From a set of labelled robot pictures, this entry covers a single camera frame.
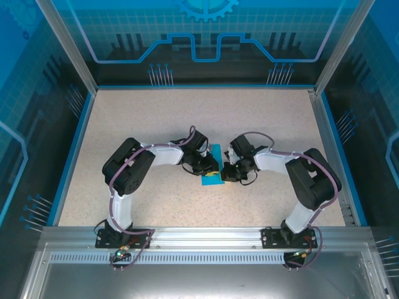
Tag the aluminium corner post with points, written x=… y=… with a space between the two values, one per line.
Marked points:
x=339 y=46
x=68 y=46

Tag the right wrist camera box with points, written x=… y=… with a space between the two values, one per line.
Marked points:
x=230 y=154

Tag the blue paper sheet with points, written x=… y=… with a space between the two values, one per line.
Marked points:
x=215 y=180

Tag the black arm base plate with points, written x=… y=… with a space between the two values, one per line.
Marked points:
x=269 y=238
x=103 y=240

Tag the grooved aluminium table rail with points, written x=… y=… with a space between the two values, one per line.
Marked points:
x=327 y=155

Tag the blue circuit print panel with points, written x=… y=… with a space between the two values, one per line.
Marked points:
x=31 y=124
x=374 y=124

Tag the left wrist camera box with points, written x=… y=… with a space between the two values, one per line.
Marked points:
x=204 y=152

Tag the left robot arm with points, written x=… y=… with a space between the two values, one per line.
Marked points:
x=127 y=168

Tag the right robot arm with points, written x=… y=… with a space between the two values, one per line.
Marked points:
x=311 y=183

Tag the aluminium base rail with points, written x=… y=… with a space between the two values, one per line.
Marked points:
x=202 y=235

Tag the metal tray sheet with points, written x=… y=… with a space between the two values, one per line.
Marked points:
x=199 y=283

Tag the gear print enclosure panel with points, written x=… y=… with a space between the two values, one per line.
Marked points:
x=199 y=31

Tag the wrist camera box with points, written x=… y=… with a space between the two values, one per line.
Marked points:
x=230 y=154
x=204 y=152

